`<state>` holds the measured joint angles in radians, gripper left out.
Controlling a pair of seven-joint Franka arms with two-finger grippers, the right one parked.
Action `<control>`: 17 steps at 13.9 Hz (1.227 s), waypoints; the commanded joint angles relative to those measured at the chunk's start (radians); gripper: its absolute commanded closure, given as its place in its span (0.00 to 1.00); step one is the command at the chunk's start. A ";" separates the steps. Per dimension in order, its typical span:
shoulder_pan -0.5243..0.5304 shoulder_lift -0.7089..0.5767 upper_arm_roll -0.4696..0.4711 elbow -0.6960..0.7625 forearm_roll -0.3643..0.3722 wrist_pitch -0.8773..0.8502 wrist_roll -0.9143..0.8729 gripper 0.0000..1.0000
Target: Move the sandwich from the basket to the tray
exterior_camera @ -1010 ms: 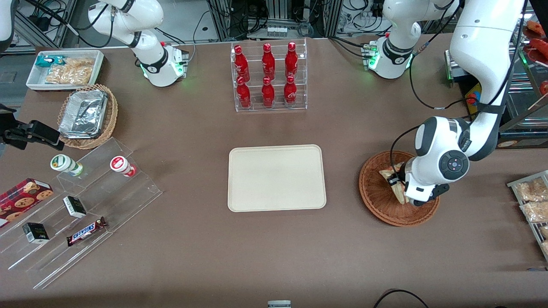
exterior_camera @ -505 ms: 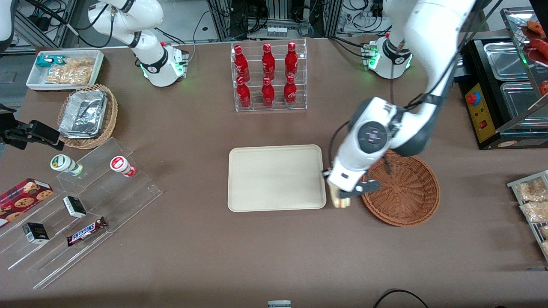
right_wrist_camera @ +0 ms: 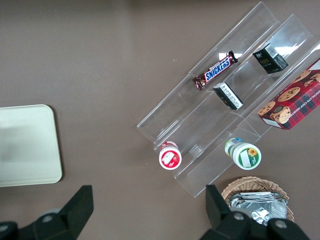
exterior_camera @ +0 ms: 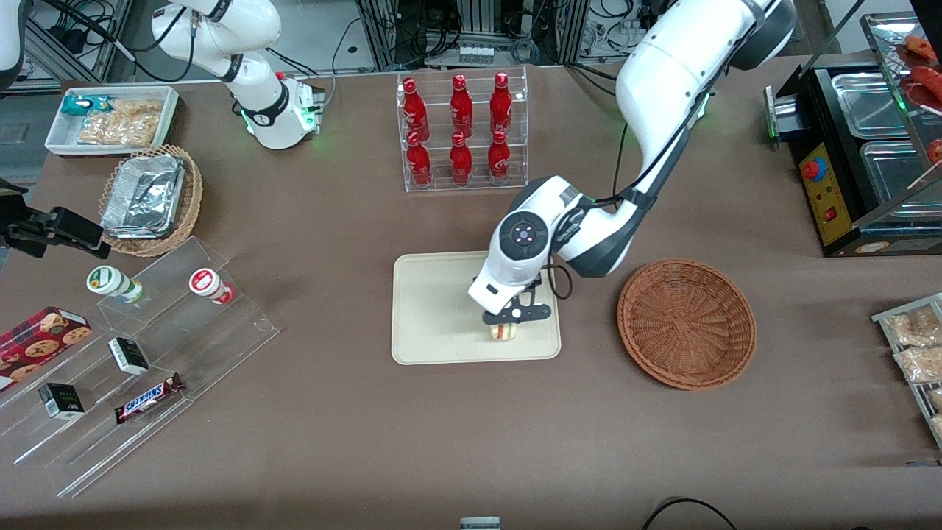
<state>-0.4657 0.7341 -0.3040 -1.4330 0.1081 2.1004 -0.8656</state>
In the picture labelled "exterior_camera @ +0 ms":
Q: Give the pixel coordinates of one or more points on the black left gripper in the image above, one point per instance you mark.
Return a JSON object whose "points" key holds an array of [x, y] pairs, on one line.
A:
{"points": [[474, 278]]}

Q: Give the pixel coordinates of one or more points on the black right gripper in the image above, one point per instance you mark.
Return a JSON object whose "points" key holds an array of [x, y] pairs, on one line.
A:
{"points": [[28, 227]]}

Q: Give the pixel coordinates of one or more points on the triangular sandwich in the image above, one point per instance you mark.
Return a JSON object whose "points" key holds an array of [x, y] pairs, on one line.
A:
{"points": [[505, 331]]}

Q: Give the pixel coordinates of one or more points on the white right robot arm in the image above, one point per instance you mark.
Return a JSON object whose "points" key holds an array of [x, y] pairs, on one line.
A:
{"points": [[257, 110]]}

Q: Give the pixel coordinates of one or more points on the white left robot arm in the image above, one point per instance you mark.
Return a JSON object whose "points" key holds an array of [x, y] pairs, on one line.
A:
{"points": [[662, 66]]}

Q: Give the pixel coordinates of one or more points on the beige rectangular serving tray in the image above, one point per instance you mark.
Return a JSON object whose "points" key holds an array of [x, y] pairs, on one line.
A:
{"points": [[434, 316]]}

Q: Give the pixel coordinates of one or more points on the oval light wicker basket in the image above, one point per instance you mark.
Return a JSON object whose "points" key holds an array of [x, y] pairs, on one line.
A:
{"points": [[193, 191]]}

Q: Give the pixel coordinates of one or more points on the round brown wicker basket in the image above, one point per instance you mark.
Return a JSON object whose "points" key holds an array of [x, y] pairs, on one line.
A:
{"points": [[684, 324]]}

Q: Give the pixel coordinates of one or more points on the green lid yogurt cup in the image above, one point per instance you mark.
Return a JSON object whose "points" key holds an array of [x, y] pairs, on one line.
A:
{"points": [[107, 281]]}

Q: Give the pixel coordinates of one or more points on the stack of foil trays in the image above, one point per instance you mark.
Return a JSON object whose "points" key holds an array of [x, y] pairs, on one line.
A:
{"points": [[143, 195]]}

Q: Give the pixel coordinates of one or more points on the clear acrylic bottle rack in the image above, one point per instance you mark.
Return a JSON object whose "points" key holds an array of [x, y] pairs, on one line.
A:
{"points": [[441, 188]]}

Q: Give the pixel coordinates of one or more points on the white rectangular snack bin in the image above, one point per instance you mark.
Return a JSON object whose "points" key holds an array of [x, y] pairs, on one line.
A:
{"points": [[59, 140]]}

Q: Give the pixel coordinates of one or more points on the clear bag of chips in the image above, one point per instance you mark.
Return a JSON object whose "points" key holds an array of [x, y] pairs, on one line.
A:
{"points": [[121, 126]]}

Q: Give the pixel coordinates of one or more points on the red lid yogurt cup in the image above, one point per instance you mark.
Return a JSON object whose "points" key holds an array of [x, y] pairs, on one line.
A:
{"points": [[206, 283]]}

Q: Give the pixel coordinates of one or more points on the red cookie box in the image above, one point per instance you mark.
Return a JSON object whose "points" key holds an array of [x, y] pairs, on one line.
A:
{"points": [[37, 346]]}

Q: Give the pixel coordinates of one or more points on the small black box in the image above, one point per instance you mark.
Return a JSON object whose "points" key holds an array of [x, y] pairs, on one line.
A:
{"points": [[129, 356], [62, 401]]}

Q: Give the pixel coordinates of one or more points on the red cola bottle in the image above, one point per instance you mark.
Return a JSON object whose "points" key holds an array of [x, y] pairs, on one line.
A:
{"points": [[501, 99], [419, 165], [413, 107], [461, 103], [461, 162], [498, 158]]}

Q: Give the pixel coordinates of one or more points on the green snack packet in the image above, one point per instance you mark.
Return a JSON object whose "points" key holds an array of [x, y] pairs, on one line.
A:
{"points": [[77, 104]]}

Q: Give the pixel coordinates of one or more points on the clear acrylic stepped shelf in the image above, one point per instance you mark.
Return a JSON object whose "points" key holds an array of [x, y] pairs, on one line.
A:
{"points": [[96, 449], [221, 346]]}

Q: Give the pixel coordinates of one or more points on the Snickers chocolate bar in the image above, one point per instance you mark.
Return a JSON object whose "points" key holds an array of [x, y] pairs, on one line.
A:
{"points": [[147, 399]]}

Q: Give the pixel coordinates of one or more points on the white power strip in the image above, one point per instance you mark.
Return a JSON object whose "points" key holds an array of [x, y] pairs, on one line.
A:
{"points": [[475, 54]]}

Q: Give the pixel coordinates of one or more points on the grey device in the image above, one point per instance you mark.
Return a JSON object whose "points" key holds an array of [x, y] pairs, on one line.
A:
{"points": [[480, 523]]}

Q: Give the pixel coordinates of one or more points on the black hot food warmer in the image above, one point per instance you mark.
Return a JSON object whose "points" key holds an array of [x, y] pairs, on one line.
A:
{"points": [[831, 199]]}

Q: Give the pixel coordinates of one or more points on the steel warmer pan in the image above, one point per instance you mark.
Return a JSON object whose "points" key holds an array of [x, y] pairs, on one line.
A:
{"points": [[894, 180], [868, 103]]}

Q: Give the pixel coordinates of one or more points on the clear bag of pastry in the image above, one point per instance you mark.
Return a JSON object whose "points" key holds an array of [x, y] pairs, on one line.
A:
{"points": [[936, 399], [920, 364], [916, 327]]}

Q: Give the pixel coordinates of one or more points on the red fried snack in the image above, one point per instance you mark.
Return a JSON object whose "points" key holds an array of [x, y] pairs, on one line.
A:
{"points": [[929, 87], [921, 46]]}

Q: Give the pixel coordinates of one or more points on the black left wrist camera bracket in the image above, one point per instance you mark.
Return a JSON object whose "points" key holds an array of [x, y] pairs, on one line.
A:
{"points": [[533, 312]]}

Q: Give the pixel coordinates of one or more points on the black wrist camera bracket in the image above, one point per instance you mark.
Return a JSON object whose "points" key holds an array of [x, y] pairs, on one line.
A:
{"points": [[533, 312], [26, 237]]}

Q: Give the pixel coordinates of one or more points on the black right wrist camera bracket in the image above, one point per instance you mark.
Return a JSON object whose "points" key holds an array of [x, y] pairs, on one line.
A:
{"points": [[26, 237]]}

